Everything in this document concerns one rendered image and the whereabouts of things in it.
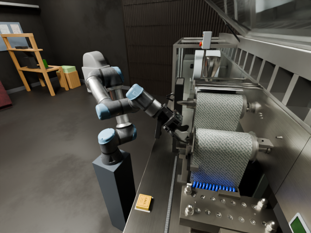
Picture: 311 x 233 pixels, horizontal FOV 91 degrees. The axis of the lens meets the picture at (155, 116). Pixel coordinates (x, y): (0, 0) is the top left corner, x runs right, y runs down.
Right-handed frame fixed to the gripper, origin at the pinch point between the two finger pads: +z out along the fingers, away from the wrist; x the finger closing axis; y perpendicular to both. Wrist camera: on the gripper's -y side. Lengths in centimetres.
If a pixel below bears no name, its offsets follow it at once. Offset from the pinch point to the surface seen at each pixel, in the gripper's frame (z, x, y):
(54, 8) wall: -406, 449, -198
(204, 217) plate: 23.2, -22.3, -10.7
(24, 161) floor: -101, 61, -250
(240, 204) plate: 35.8, -13.1, -0.2
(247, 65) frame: 16, 65, 43
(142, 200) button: 6.6, -14.2, -38.5
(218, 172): 22.0, -4.6, 0.4
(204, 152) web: 8.5, -4.6, 4.1
